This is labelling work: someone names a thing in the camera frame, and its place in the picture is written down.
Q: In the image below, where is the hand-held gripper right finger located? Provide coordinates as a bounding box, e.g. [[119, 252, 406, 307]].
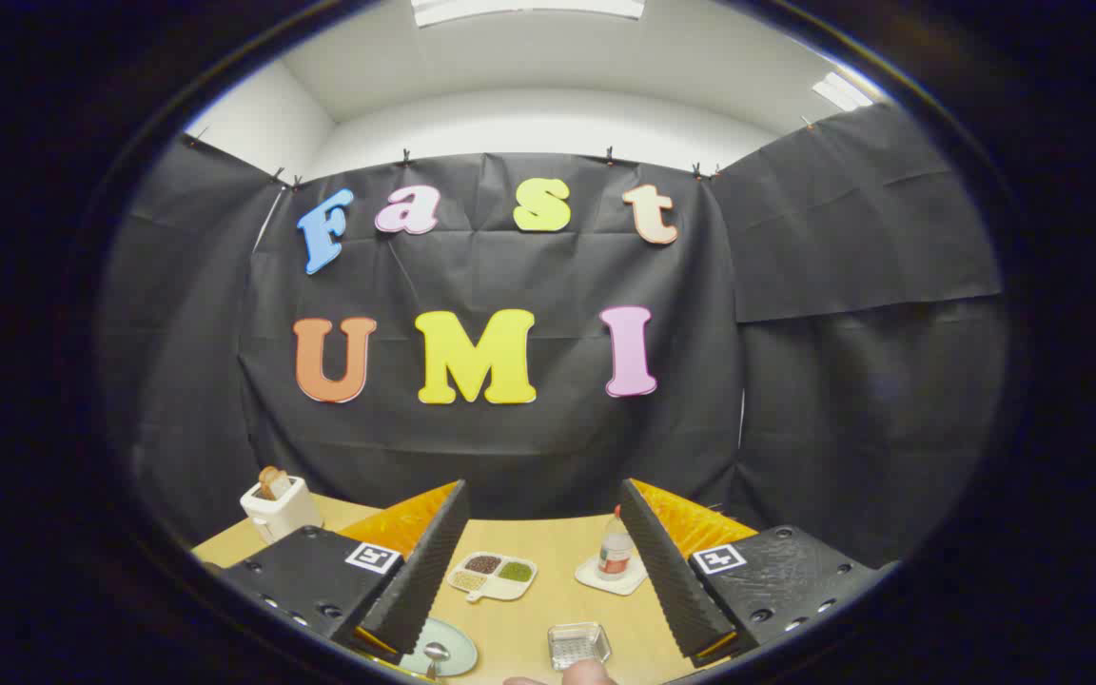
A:
[[617, 478, 901, 669]]

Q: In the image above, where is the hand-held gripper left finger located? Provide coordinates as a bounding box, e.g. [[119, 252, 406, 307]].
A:
[[215, 479, 471, 667]]

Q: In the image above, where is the clear water bottle red cap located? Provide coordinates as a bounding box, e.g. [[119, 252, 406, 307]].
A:
[[597, 505, 636, 581]]

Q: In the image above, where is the white square coaster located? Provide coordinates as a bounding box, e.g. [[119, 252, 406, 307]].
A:
[[575, 555, 649, 597]]

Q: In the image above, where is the white divided dish with beans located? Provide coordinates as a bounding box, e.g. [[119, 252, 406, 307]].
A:
[[447, 551, 538, 604]]

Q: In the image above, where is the pale green round plate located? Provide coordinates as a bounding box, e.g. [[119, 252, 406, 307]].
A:
[[399, 616, 479, 678]]

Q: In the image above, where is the white toaster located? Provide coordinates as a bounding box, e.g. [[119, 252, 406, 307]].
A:
[[240, 473, 323, 545]]

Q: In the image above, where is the small ceiling light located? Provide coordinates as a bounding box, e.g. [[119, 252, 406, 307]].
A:
[[812, 71, 874, 112]]

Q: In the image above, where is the long ceiling light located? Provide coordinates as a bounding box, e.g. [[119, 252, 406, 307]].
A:
[[412, 0, 646, 28]]

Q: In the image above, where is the metal wire basket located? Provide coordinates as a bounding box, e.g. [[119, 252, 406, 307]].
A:
[[548, 622, 613, 672]]

